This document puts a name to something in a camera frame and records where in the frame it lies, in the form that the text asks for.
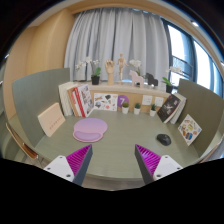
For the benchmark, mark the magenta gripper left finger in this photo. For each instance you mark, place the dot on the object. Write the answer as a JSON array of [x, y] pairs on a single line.
[[72, 167]]

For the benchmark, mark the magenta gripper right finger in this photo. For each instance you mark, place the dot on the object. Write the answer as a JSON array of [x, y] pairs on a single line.
[[154, 167]]

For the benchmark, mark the black computer mouse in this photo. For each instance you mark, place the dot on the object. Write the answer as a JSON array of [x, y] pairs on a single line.
[[164, 139]]

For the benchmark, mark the purple mouse pad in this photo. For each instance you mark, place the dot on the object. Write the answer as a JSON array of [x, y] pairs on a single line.
[[89, 129]]

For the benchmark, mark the beige wooden board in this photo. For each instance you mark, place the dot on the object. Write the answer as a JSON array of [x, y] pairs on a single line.
[[51, 119]]

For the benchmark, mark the wooden chair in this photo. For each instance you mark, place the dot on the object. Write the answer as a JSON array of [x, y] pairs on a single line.
[[32, 155]]

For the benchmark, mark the colourful picture book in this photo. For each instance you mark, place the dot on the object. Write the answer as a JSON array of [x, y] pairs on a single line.
[[189, 129]]

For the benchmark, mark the small potted plant right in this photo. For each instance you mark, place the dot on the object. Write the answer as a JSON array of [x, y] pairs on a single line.
[[153, 110]]

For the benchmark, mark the small potted plant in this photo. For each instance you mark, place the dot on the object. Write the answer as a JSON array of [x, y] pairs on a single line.
[[125, 107], [137, 108], [153, 110]]

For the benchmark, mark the white books stack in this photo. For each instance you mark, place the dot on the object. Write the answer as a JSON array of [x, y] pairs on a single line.
[[67, 109]]

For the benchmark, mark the small potted plant middle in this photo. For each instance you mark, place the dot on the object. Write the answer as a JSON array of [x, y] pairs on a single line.
[[137, 108]]

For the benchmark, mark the small potted plant left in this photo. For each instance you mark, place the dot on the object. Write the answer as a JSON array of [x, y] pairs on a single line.
[[125, 107]]

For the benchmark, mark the wooden shelf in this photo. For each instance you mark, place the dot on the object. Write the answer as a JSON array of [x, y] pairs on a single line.
[[134, 94]]

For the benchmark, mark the white picture card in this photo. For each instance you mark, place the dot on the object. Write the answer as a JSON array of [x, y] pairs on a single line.
[[105, 101]]

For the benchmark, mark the purple round number sign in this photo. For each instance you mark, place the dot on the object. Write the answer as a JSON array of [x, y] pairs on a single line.
[[121, 100]]

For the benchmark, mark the red white magazine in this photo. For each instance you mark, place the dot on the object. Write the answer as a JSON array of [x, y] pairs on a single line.
[[80, 100]]

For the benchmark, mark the white book behind black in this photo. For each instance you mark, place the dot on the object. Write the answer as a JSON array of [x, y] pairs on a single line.
[[179, 108]]

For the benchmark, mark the grey right divider panel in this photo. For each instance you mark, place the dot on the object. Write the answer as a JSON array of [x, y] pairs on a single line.
[[207, 109]]

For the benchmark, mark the grey divider panel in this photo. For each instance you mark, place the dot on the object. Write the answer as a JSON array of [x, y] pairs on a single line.
[[207, 109], [33, 94]]

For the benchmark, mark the grey left divider panel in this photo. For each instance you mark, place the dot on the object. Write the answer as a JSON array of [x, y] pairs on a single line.
[[33, 94]]

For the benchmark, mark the white orchid right pot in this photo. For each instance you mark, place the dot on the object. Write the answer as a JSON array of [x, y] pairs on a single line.
[[169, 85]]

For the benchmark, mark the black horse figure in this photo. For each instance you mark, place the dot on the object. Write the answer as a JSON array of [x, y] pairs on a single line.
[[151, 79]]

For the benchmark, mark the pink horse figure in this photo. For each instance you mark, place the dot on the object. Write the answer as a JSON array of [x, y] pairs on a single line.
[[136, 78]]

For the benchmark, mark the white orchid black pot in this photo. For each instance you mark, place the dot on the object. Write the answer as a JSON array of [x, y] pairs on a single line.
[[96, 70]]

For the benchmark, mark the white orchid behind horse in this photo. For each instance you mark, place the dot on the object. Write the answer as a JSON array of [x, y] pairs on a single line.
[[136, 64]]

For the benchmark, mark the wooden hand model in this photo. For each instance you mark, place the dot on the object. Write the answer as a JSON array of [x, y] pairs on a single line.
[[110, 68]]

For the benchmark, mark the wooden mannequin figure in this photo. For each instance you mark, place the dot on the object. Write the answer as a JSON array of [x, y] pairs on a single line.
[[121, 63]]

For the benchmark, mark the grey curtain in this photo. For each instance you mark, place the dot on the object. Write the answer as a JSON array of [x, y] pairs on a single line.
[[112, 33]]

